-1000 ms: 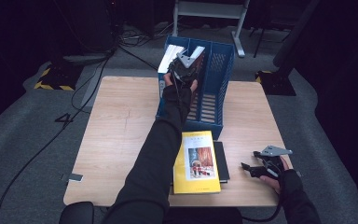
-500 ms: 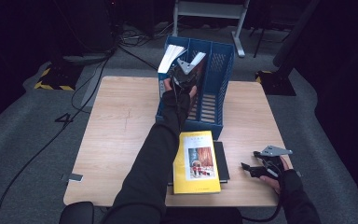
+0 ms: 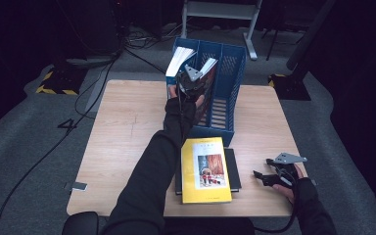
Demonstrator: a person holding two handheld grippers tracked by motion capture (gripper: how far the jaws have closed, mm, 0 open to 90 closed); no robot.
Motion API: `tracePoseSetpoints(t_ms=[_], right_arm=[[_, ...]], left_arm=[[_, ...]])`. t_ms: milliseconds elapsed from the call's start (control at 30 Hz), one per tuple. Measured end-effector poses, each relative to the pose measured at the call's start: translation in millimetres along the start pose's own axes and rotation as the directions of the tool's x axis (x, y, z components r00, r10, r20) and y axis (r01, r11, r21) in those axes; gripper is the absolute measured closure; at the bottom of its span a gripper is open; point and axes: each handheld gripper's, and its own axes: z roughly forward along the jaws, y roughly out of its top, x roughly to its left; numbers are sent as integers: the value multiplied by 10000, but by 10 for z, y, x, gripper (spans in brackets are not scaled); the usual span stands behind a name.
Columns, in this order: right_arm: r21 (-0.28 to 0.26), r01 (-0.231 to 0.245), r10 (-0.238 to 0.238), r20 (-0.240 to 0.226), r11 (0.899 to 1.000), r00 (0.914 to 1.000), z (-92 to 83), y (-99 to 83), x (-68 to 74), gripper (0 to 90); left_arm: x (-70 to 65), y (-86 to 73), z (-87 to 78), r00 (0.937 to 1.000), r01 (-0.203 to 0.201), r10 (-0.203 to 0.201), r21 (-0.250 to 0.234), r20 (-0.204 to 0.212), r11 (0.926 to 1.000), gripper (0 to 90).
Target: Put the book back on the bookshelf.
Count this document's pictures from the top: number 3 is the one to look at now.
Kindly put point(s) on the grey tape tab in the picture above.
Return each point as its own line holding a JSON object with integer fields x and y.
{"x": 313, "y": 182}
{"x": 76, "y": 186}

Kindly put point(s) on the blue plastic file rack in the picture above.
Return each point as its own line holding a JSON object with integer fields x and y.
{"x": 228, "y": 81}

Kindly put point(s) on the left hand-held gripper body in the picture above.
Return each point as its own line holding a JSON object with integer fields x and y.
{"x": 192, "y": 73}

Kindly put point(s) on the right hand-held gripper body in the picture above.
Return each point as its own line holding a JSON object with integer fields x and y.
{"x": 288, "y": 158}

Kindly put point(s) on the white metal stand frame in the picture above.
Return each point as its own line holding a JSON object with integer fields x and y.
{"x": 222, "y": 9}

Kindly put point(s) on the black yellow striped stand base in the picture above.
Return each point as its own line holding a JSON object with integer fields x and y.
{"x": 62, "y": 81}

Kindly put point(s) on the thick blue book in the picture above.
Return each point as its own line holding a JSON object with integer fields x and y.
{"x": 176, "y": 62}

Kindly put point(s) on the grey metal beam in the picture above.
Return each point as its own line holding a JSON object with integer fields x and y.
{"x": 96, "y": 94}

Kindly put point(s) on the person's right hand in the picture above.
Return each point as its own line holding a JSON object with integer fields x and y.
{"x": 289, "y": 193}

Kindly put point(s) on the black slanted pole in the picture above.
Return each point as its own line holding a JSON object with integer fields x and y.
{"x": 310, "y": 36}

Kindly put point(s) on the colourful illustrated book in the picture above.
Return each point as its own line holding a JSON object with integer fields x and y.
{"x": 209, "y": 81}

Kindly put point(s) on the black hardcover book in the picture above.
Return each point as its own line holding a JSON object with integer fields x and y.
{"x": 235, "y": 169}

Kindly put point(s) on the black chair part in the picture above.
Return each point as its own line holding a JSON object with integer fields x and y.
{"x": 80, "y": 223}

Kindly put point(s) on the person's left hand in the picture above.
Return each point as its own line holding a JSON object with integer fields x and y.
{"x": 182, "y": 112}

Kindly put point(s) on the yellow book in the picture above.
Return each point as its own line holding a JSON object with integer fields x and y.
{"x": 189, "y": 176}

